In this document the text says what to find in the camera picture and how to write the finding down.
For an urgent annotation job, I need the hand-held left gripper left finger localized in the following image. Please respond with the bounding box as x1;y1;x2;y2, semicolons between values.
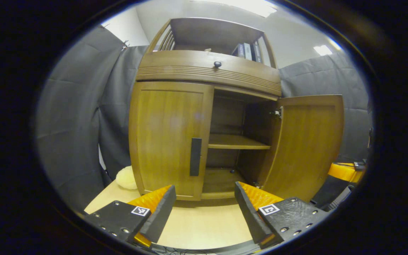
84;185;177;248

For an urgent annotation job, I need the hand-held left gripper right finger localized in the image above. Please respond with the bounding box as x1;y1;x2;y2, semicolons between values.
234;181;334;249

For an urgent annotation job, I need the wooden shoe cabinet door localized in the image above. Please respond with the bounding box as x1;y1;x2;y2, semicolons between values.
129;81;214;201
259;94;344;202

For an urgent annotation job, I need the black door handle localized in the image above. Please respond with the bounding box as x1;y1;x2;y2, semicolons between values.
189;137;202;177

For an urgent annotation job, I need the wooden double-door shoe cabinet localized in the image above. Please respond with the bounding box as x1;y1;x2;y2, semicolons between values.
129;17;344;202

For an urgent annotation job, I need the cream plush toy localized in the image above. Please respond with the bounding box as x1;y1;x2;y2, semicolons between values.
115;166;138;190

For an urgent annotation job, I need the wooden inner shelf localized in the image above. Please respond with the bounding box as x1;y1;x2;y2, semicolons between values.
208;134;271;150

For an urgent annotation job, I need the small ceiling light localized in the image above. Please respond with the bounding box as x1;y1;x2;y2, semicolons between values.
313;39;342;56

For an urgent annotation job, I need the black backdrop cloth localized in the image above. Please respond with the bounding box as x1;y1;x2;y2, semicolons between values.
36;25;374;213

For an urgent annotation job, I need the dark blue book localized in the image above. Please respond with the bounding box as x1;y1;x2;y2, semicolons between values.
232;43;246;58
252;41;263;63

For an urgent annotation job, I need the wooden drawer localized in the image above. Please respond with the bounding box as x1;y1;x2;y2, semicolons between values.
136;50;282;97

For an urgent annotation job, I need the large ceiling light panel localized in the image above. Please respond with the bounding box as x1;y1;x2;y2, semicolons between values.
197;0;277;18

